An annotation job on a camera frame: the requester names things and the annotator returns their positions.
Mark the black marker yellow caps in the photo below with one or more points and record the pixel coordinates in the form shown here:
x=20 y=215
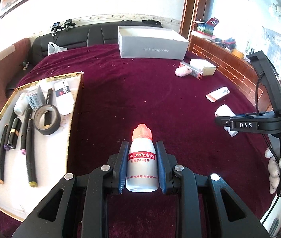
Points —
x=30 y=155

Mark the black clip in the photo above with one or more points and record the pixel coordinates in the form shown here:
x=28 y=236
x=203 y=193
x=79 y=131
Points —
x=69 y=23
x=56 y=26

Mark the small bottle orange cap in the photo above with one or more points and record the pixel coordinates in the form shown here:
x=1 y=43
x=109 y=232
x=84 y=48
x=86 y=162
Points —
x=142 y=164

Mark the white orange ointment box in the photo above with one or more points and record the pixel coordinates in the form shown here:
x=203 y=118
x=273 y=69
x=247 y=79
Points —
x=217 y=94

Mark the black sofa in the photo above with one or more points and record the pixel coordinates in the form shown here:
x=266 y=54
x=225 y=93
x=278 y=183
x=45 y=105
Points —
x=76 y=37

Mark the grey shoe box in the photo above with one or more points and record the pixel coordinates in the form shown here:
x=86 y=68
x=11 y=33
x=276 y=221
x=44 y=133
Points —
x=151 y=42

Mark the black marker in tray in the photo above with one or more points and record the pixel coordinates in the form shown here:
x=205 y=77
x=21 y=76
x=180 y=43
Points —
x=49 y=96

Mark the cream cardboard box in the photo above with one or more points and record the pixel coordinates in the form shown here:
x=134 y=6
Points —
x=203 y=65

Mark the gold-edged white tray box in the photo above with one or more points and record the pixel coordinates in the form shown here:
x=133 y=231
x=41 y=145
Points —
x=35 y=129

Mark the black tape roll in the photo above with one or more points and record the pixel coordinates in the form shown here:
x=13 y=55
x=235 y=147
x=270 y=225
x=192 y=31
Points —
x=47 y=119

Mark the white navy flat box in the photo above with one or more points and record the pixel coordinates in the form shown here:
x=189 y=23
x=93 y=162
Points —
x=64 y=97

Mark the black clip right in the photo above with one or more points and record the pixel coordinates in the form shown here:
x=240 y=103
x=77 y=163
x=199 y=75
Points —
x=69 y=23

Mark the black clip left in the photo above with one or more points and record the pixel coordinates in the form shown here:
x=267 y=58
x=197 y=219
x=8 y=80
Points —
x=56 y=26

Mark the red silver small box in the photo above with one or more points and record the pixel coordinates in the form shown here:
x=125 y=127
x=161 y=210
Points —
x=195 y=72

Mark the grey barcode small box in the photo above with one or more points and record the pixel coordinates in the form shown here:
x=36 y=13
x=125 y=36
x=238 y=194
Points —
x=36 y=98

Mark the silver white jar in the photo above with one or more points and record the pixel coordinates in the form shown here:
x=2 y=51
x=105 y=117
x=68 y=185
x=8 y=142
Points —
x=21 y=104

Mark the black marker purple caps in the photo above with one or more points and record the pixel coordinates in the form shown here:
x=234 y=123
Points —
x=10 y=123

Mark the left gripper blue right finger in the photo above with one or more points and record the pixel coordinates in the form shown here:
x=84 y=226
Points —
x=164 y=169

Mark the white plastic bag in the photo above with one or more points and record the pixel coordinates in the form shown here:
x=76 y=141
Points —
x=53 y=48

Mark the wooden side cabinet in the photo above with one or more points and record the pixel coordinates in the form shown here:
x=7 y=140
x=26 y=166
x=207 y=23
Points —
x=223 y=32

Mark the pink fluffy pompom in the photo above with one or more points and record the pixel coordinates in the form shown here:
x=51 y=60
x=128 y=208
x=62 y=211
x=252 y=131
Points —
x=183 y=71

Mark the black marker pink caps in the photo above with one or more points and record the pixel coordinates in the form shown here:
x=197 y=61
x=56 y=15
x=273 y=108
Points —
x=27 y=116

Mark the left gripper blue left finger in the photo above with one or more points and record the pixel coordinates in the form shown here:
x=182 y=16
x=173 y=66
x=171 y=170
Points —
x=120 y=168

